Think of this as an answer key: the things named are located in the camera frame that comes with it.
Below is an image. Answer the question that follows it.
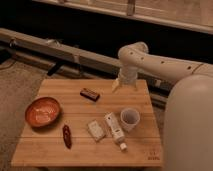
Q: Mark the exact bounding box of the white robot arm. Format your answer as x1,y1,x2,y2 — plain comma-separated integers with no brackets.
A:
112,42,213,171

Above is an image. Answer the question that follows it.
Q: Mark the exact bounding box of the white tube with cap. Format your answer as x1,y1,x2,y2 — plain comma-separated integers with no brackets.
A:
105,113,127,151

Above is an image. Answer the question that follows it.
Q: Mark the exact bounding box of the wooden board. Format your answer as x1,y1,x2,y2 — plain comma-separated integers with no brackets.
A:
12,79,162,167

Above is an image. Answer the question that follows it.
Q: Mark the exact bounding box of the white ceramic cup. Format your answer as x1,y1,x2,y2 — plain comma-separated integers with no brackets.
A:
120,108,140,132

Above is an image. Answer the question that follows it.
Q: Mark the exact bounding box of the metal window rail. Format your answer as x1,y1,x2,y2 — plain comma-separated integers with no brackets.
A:
0,27,174,101

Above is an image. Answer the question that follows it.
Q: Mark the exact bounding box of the red chili pepper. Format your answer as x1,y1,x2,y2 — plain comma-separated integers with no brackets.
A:
62,125,72,149

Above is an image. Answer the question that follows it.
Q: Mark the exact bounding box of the brown chocolate bar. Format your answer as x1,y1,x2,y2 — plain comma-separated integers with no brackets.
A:
80,88,100,102

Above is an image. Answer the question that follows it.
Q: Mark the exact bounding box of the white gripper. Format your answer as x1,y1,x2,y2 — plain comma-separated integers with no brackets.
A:
112,66,138,92

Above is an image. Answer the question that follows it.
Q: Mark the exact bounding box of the black bracket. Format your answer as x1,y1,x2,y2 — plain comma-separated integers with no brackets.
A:
47,62,63,76

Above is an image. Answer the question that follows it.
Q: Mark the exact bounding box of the orange ceramic bowl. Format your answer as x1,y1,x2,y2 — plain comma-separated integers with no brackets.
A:
25,97,61,127

